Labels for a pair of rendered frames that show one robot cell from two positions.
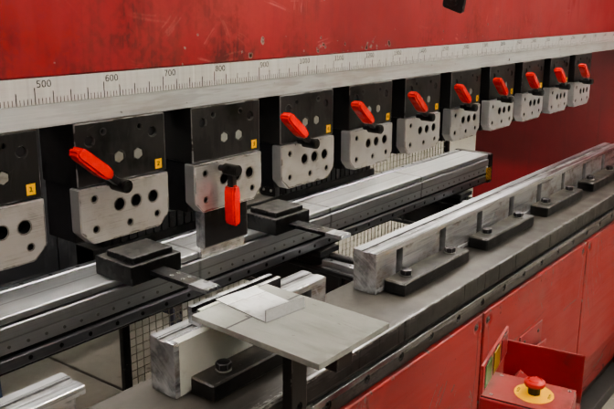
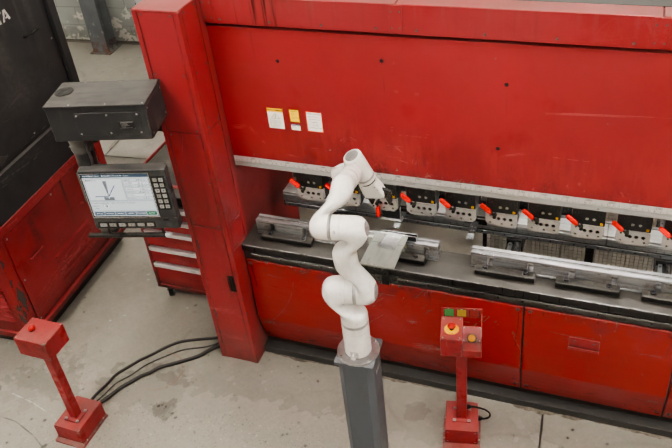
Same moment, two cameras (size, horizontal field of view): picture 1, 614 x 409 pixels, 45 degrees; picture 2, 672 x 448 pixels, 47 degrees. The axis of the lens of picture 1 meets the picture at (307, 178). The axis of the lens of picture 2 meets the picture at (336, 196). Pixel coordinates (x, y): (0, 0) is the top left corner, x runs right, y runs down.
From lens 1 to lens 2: 3.59 m
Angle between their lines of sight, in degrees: 70
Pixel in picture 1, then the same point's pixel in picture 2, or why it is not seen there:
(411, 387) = (459, 303)
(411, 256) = (501, 263)
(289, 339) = (371, 253)
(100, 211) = not seen: hidden behind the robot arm
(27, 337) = (365, 209)
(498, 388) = (449, 319)
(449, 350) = (491, 306)
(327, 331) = (379, 259)
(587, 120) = not seen: outside the picture
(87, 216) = not seen: hidden behind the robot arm
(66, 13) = (328, 154)
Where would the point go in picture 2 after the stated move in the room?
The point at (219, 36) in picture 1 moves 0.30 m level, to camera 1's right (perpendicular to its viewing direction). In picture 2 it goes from (378, 166) to (401, 198)
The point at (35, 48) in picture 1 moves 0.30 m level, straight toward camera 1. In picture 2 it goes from (320, 160) to (272, 185)
